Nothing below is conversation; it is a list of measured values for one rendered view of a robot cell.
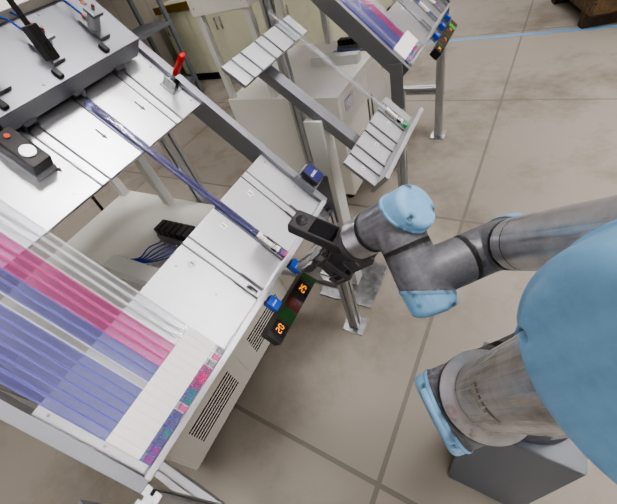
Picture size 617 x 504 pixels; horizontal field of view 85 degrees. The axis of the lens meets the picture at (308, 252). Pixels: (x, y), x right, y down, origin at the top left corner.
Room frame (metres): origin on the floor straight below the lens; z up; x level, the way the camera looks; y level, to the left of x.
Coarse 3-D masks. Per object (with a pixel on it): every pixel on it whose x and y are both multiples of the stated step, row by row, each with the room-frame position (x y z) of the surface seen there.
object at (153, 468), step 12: (324, 204) 0.67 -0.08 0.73; (300, 240) 0.57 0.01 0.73; (288, 252) 0.54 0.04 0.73; (276, 276) 0.49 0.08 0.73; (264, 288) 0.47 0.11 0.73; (264, 300) 0.44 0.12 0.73; (252, 312) 0.42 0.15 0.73; (240, 324) 0.41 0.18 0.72; (240, 336) 0.38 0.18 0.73; (228, 348) 0.36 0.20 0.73; (216, 372) 0.32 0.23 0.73; (204, 384) 0.30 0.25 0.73; (192, 408) 0.27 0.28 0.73; (180, 420) 0.26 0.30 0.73; (180, 432) 0.24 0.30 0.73; (168, 444) 0.22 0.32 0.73; (156, 456) 0.21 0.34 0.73; (156, 468) 0.20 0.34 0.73
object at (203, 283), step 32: (256, 160) 0.76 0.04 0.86; (256, 192) 0.68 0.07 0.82; (288, 192) 0.70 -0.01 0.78; (224, 224) 0.60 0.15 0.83; (256, 224) 0.61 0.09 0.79; (192, 256) 0.52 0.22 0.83; (224, 256) 0.53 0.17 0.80; (256, 256) 0.54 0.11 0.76; (160, 288) 0.46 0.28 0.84; (192, 288) 0.47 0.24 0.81; (224, 288) 0.47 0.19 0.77; (256, 288) 0.48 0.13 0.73; (192, 320) 0.41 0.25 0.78; (224, 320) 0.41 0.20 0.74; (96, 448) 0.24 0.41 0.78
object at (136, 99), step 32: (128, 64) 0.90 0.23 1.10; (96, 96) 0.80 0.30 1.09; (128, 96) 0.82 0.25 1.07; (160, 96) 0.85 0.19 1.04; (32, 128) 0.71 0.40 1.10; (64, 128) 0.72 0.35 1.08; (96, 128) 0.73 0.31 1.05; (128, 128) 0.75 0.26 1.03; (160, 128) 0.77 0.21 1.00; (0, 160) 0.64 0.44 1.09; (64, 160) 0.66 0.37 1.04; (96, 160) 0.67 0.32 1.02; (128, 160) 0.69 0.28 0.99; (0, 192) 0.59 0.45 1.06; (32, 192) 0.59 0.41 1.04; (64, 192) 0.60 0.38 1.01; (96, 192) 0.62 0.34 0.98
